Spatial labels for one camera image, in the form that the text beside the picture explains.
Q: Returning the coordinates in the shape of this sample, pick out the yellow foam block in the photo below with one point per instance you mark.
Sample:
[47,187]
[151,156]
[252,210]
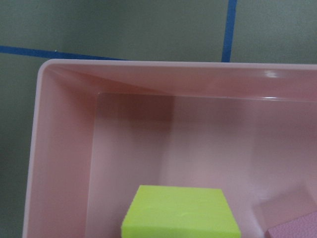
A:
[179,212]

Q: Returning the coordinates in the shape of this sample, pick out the pink foam block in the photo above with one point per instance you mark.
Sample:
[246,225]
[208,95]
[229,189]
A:
[301,227]

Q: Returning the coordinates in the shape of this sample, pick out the pink plastic bin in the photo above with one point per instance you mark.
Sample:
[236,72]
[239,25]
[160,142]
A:
[102,128]

